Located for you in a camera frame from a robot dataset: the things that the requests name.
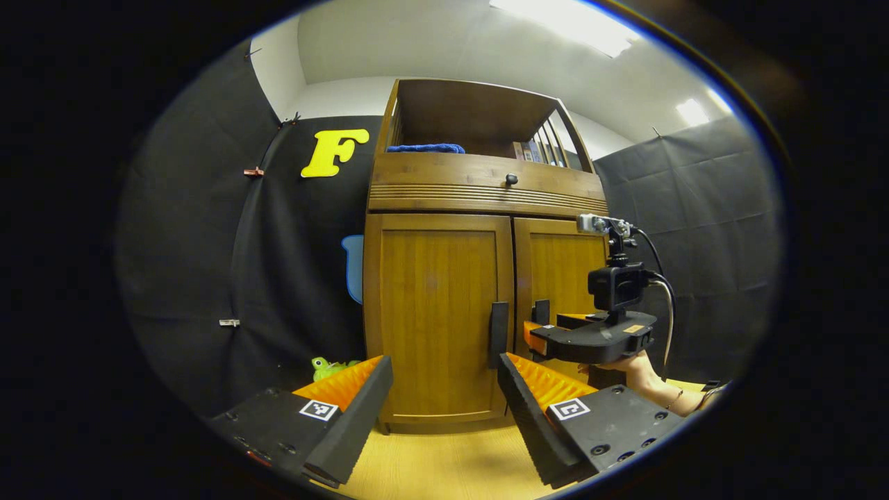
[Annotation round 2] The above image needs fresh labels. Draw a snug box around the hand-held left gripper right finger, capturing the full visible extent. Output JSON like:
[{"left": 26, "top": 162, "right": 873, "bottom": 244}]
[{"left": 497, "top": 353, "right": 685, "bottom": 488}]

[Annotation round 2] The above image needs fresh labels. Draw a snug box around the wooden cabinet drawer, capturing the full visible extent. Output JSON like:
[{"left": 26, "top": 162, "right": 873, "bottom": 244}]
[{"left": 368, "top": 153, "right": 608, "bottom": 219}]

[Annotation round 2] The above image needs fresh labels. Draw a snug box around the green frog plush toy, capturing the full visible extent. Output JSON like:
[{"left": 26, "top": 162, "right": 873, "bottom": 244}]
[{"left": 310, "top": 356, "right": 362, "bottom": 383}]

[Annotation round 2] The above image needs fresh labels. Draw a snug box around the small ceiling light panel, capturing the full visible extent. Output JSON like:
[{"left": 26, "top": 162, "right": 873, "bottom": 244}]
[{"left": 677, "top": 97, "right": 711, "bottom": 127}]

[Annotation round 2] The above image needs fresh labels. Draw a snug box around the wooden shoe cabinet door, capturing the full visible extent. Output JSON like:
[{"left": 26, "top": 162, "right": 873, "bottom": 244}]
[
  {"left": 513, "top": 217, "right": 610, "bottom": 390},
  {"left": 364, "top": 213, "right": 516, "bottom": 426}
]

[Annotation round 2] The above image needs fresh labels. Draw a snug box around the large ceiling light panel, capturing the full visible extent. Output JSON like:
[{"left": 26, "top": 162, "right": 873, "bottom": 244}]
[{"left": 490, "top": 0, "right": 640, "bottom": 58}]

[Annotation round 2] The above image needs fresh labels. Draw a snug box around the row of books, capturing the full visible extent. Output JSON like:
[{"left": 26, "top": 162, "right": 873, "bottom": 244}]
[{"left": 513, "top": 139, "right": 567, "bottom": 167}]

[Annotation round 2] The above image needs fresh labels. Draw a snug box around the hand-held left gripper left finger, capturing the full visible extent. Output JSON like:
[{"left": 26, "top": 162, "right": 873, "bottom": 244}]
[{"left": 208, "top": 356, "right": 393, "bottom": 487}]

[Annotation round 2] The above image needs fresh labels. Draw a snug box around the black backdrop cloth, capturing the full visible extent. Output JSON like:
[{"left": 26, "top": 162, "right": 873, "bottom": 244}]
[{"left": 115, "top": 42, "right": 786, "bottom": 417}]

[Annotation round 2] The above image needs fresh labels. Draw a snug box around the wooden double-door shoe cabinet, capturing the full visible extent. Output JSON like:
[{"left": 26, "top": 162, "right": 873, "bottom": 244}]
[{"left": 363, "top": 78, "right": 612, "bottom": 435}]

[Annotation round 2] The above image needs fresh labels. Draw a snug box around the blue folded cloth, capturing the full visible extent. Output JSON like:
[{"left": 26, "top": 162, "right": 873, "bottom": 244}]
[{"left": 386, "top": 143, "right": 466, "bottom": 155}]

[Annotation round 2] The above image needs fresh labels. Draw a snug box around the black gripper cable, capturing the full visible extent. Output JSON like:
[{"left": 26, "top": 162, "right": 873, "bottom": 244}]
[{"left": 632, "top": 228, "right": 676, "bottom": 379}]

